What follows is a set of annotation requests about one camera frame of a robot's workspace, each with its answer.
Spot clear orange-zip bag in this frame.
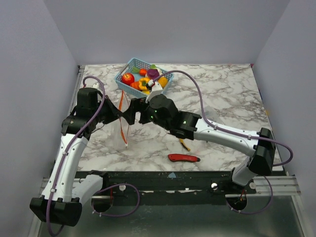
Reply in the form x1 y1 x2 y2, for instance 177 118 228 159
108 90 129 152

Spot purple toy onion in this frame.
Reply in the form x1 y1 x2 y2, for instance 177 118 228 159
146 68 160 79

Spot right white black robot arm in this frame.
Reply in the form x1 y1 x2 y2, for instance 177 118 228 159
122 94 276 194

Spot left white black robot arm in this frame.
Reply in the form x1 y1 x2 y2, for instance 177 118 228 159
30 87 121 227

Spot yellow toy lemon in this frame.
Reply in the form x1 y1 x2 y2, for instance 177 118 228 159
142 90 151 95

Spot yellow toy bell pepper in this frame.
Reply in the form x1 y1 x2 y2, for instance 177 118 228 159
138 78 151 91

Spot light blue plastic basket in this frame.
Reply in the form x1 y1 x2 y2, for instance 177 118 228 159
114 57 176 99

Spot red toy apple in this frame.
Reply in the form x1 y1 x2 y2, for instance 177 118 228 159
121 73 135 86

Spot orange toy citrus fruit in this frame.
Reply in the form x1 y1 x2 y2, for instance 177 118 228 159
158 77 168 88

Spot orange toy carrot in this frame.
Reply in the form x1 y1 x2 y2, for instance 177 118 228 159
131 67 147 77

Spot red utility knife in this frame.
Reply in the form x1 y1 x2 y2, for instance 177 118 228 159
168 154 200 163

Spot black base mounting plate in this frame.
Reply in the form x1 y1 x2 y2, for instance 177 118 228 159
91 171 256 211

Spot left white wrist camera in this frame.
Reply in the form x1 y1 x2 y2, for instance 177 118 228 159
91 82 104 93

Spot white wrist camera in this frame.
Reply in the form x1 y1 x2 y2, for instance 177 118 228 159
91 82 104 93
146 82 163 103

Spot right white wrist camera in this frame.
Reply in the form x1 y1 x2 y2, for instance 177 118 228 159
146 82 163 103

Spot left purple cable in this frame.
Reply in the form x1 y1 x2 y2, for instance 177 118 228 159
46 76 141 237

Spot purple cable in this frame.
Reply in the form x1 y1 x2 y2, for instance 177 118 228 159
46 76 141 237
153 70 294 215

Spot yellow handled pliers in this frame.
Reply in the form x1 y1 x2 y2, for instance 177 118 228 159
179 138 191 152

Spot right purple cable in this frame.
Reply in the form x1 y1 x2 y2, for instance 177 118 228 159
153 70 294 215

